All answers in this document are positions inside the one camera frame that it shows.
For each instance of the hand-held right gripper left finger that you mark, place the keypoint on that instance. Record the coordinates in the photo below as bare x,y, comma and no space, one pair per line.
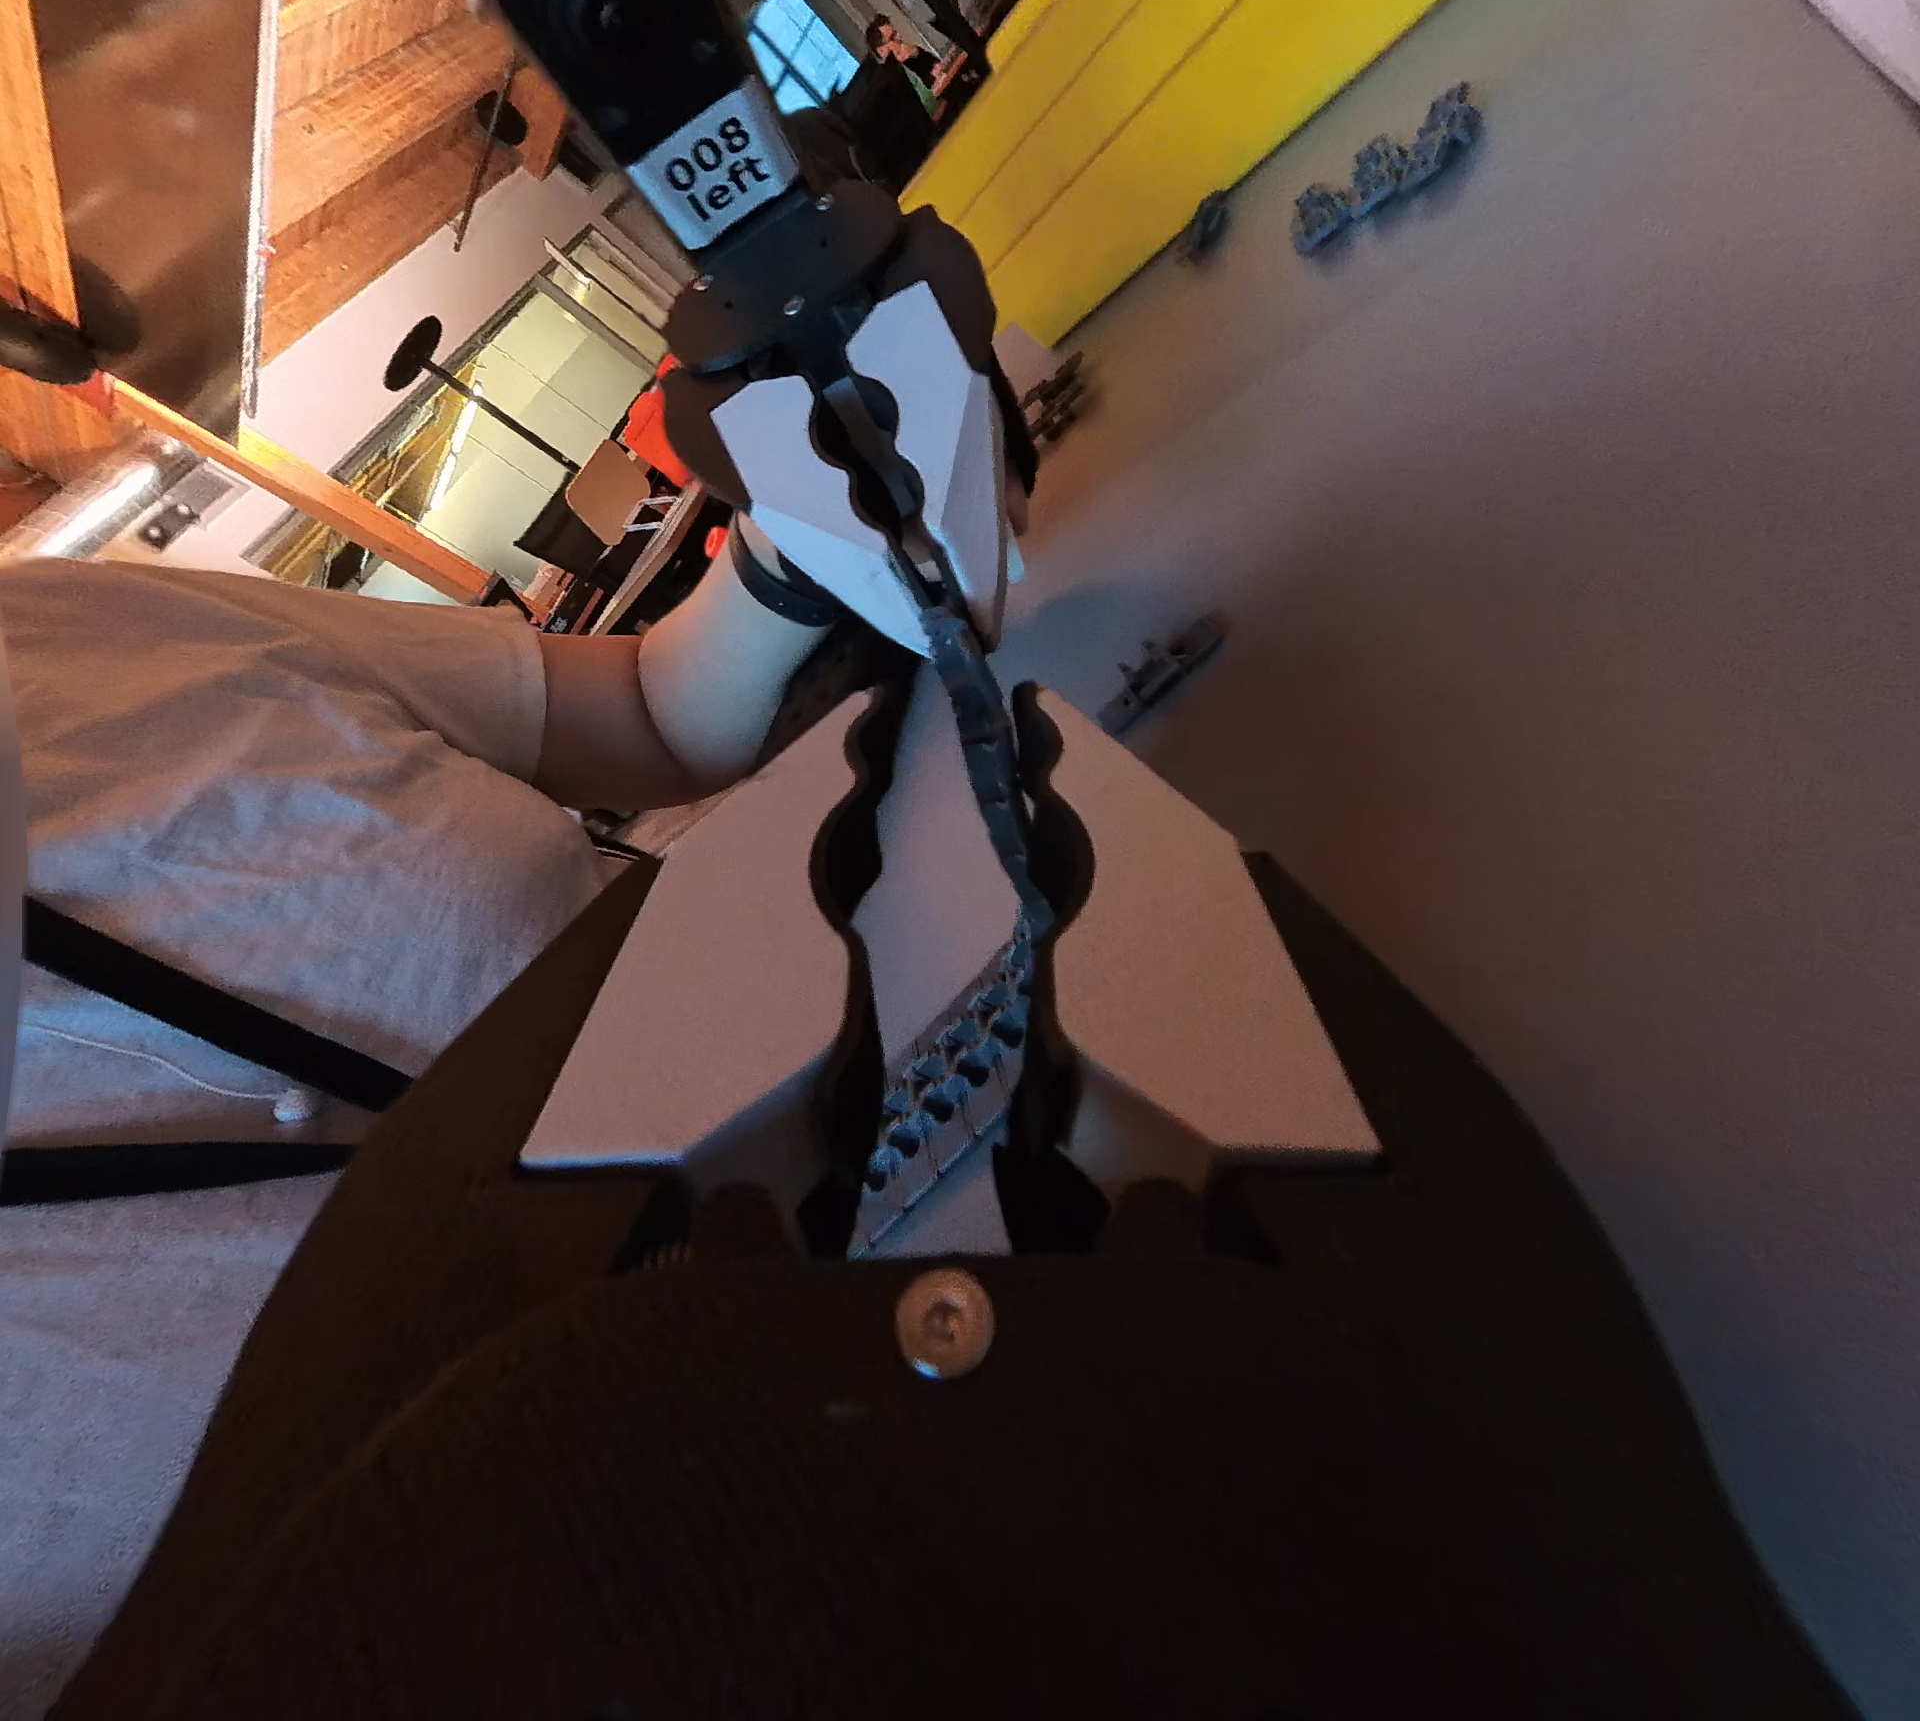
691,1001

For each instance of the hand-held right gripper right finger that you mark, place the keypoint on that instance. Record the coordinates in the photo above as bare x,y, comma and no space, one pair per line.
1215,1001

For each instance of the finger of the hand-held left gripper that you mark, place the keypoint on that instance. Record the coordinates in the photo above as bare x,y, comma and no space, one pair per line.
953,447
794,477

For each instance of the single grey track link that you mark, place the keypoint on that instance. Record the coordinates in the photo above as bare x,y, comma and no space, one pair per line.
1163,670

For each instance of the person's left forearm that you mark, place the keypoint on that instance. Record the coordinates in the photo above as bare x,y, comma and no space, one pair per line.
600,716

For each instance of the grey desk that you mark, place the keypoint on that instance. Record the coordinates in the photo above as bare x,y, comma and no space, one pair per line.
1501,700

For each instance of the black wrist band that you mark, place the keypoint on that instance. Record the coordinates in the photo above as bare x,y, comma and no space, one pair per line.
781,596

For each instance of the orange plastic object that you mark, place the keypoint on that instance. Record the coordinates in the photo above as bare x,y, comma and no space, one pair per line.
649,417

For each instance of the tan office chair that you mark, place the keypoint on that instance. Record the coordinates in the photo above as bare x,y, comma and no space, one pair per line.
608,491

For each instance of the small bright window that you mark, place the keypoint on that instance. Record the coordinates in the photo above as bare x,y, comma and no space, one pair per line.
794,49

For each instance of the black ceiling pole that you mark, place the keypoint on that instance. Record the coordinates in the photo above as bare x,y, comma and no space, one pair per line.
412,352

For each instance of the yellow plastic bin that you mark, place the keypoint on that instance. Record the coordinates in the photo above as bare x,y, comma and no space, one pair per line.
1230,27

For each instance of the scattered loose track links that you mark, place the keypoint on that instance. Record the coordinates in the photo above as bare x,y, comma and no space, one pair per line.
1389,176

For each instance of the black dome ceiling fixture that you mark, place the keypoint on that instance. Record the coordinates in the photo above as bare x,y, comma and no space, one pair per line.
44,344

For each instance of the silver duct with grille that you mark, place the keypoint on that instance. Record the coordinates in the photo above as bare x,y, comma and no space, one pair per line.
105,499

